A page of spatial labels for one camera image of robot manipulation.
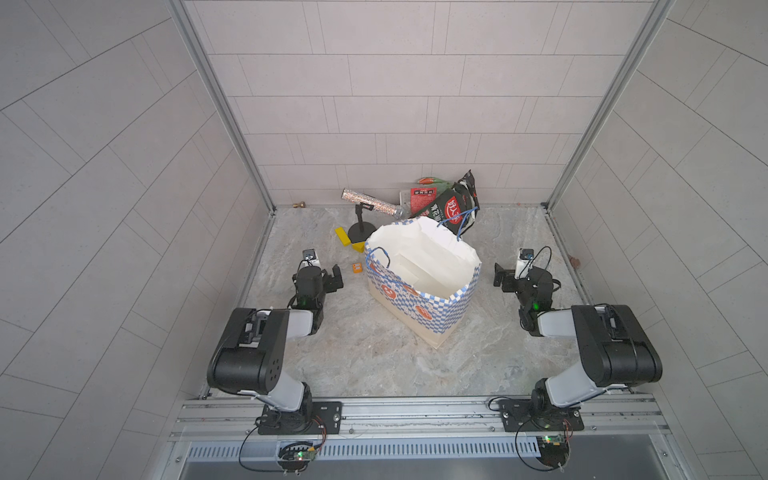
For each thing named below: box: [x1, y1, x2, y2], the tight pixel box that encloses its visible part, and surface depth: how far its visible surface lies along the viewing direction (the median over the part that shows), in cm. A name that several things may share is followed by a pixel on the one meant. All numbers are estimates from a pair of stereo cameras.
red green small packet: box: [410, 187, 437, 217], surface depth 107 cm
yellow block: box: [334, 227, 365, 253], surface depth 109 cm
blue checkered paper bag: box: [364, 216, 482, 348], surface depth 79 cm
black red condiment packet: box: [420, 169, 480, 235], surface depth 98 cm
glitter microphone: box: [341, 188, 405, 219], surface depth 96 cm
